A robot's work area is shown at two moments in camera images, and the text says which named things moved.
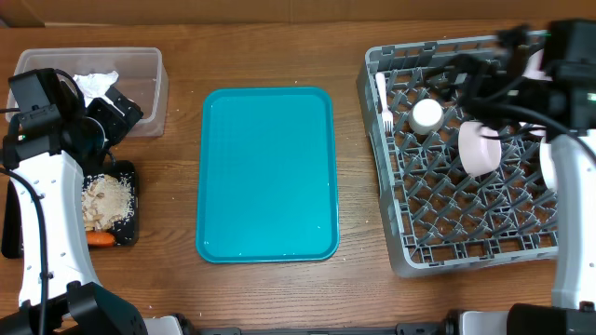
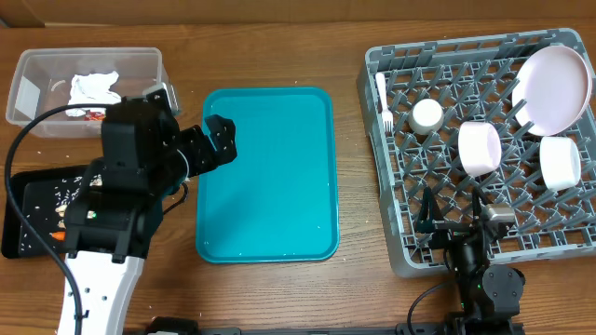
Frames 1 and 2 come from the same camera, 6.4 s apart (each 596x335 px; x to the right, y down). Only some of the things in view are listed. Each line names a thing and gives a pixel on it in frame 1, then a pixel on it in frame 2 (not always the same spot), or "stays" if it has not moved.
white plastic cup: x=426 y=115 stays
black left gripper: x=116 y=122 to x=204 y=159
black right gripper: x=480 y=69 to x=429 y=220
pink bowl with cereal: x=480 y=151 stays
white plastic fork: x=387 y=121 stays
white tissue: x=94 y=86 stays
